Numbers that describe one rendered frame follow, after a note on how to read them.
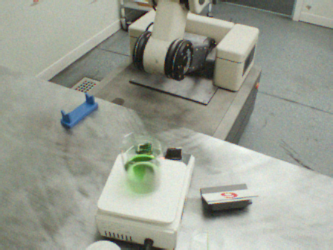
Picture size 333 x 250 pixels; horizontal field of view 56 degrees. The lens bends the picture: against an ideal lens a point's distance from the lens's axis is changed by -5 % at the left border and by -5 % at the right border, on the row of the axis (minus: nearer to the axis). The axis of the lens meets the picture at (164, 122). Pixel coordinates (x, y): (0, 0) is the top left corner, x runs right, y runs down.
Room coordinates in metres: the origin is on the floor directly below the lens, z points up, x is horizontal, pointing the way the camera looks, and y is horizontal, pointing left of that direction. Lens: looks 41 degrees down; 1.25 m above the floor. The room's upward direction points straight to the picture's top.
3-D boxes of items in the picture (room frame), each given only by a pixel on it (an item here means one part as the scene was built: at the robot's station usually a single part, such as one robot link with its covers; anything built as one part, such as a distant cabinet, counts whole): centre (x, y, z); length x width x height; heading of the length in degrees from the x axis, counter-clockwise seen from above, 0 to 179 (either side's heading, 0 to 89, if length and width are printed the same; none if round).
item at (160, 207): (0.32, 0.03, 0.83); 0.12 x 0.12 x 0.01; 78
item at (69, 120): (0.60, 0.20, 0.77); 0.10 x 0.03 x 0.04; 147
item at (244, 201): (0.36, -0.11, 0.77); 0.09 x 0.06 x 0.04; 96
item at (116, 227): (0.35, 0.03, 0.79); 0.22 x 0.13 x 0.08; 168
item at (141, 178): (0.33, 0.03, 0.88); 0.07 x 0.06 x 0.08; 83
